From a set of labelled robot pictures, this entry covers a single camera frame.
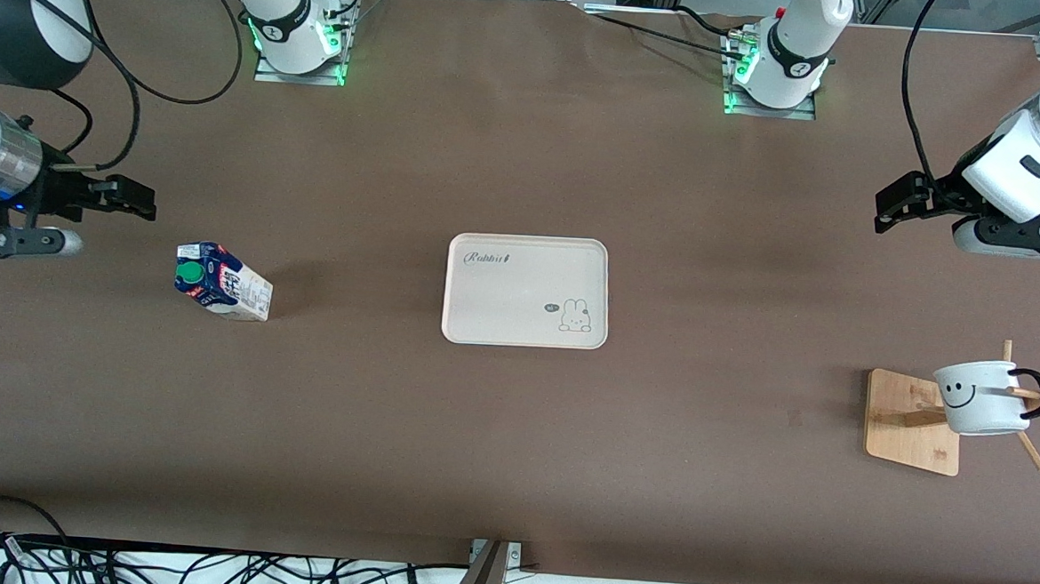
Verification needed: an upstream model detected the black looped floor cable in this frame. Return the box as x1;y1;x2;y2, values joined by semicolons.
0;494;74;563

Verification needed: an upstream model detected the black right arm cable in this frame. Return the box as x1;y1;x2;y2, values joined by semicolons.
41;0;248;180

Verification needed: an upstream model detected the small metal table bracket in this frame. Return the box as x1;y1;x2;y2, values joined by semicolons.
468;539;525;567

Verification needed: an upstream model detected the blue white milk carton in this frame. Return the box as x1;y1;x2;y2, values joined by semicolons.
172;239;276;323

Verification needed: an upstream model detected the wooden cup stand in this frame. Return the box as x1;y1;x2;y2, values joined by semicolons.
862;332;1040;482

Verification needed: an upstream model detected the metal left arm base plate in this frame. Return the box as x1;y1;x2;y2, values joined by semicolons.
721;27;822;122

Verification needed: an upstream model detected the beige rabbit print tray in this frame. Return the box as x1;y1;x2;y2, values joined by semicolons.
440;231;613;352

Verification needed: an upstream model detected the white smiley face cup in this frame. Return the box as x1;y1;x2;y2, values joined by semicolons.
929;356;1040;440

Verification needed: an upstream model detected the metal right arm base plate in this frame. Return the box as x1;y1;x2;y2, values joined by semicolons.
254;0;359;87

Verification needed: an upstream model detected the black base power cable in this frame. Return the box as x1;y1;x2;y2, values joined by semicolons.
577;2;751;61

